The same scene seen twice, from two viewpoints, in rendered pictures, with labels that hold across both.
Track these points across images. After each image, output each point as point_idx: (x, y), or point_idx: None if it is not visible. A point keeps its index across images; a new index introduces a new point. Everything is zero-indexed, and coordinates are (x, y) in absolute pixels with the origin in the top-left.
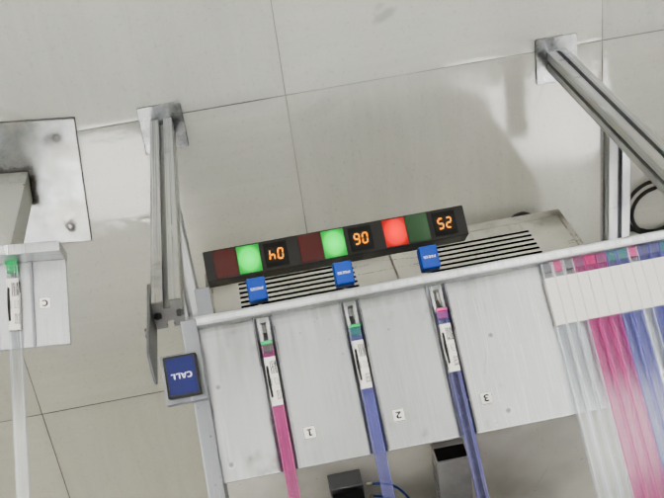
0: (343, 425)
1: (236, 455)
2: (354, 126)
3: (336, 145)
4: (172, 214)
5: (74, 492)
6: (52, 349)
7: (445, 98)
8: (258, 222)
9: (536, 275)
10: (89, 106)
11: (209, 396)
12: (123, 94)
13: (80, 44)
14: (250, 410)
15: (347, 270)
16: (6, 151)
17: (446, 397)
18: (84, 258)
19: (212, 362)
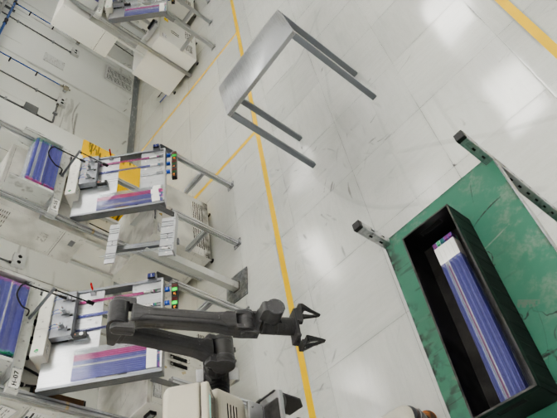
0: (138, 303)
1: (137, 287)
2: (244, 359)
3: (241, 357)
4: (202, 294)
5: None
6: (209, 311)
7: (249, 380)
8: None
9: None
10: (249, 295)
11: (148, 283)
12: (251, 301)
13: (259, 288)
14: (144, 289)
15: (167, 302)
16: (242, 282)
17: None
18: (224, 309)
19: (155, 283)
